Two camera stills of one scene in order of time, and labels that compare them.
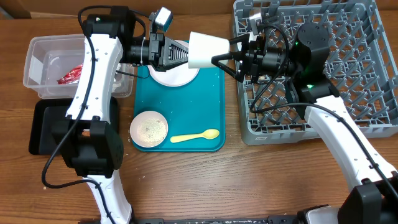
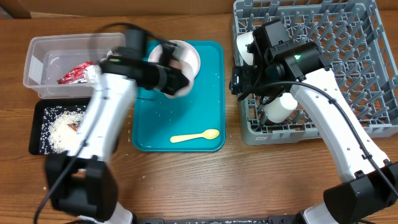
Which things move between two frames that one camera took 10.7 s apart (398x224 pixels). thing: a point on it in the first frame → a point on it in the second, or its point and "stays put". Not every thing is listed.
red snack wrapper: x=72 y=77 stays put
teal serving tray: x=188 y=109 stays put
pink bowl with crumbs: x=148 y=129 → x=188 y=72
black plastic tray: x=44 y=112 stays put
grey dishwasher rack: x=362 y=66 stays put
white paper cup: x=202 y=47 → x=280 y=109
